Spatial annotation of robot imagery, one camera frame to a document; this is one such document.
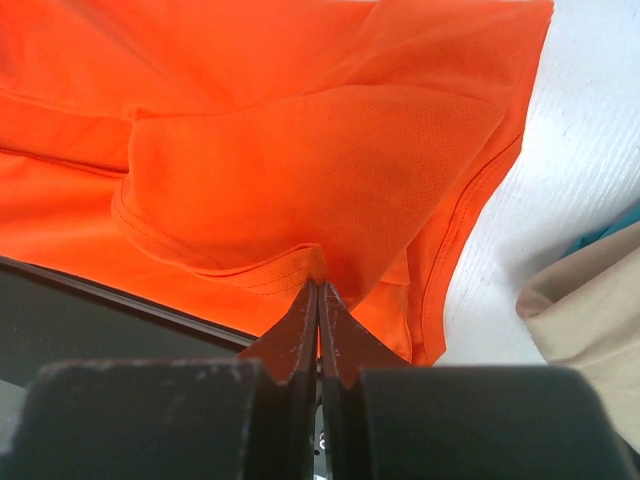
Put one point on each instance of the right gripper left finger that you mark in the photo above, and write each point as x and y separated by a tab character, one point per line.
249	417

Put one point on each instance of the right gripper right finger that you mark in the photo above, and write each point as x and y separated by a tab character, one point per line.
387	419

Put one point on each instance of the orange t shirt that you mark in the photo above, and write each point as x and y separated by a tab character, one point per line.
213	156

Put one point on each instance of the brown cardboard sheet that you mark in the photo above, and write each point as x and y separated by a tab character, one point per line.
582	313

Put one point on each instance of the teal cloth under cardboard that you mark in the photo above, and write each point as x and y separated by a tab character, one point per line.
630	217

